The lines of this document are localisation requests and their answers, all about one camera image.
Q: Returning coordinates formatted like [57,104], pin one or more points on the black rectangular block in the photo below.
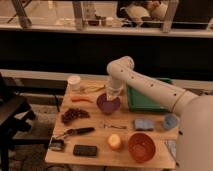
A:
[85,150]

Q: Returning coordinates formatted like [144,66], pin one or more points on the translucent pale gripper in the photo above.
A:
[112,93]

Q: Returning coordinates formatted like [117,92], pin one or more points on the bunch of dark grapes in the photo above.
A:
[72,114]

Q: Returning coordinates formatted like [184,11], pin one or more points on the yellow banana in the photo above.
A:
[90,89]

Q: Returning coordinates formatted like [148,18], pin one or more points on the green plastic tray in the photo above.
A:
[138,102]

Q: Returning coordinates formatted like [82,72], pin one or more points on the black handled kitchen tool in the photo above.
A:
[78,131]

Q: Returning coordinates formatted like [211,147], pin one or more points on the white plastic cup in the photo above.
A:
[74,82]

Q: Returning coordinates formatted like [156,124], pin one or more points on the small black brush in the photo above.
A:
[56,144]

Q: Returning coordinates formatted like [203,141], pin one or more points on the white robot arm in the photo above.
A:
[194,148]

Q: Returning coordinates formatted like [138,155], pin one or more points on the yellow apple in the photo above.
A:
[114,141]

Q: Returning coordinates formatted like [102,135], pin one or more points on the blue sponge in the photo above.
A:
[143,125]

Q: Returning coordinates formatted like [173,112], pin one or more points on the blue-grey cloth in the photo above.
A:
[171,146]

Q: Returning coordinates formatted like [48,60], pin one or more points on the blue cup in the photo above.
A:
[170,121]

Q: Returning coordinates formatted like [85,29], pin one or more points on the orange bowl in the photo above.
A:
[141,147]

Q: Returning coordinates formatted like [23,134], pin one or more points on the black chair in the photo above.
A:
[14,111]

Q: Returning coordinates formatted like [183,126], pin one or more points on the wooden table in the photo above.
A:
[107,156]

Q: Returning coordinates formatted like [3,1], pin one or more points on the purple bowl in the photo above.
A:
[107,106]

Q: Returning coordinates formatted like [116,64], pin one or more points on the metal clip tool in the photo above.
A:
[113,126]

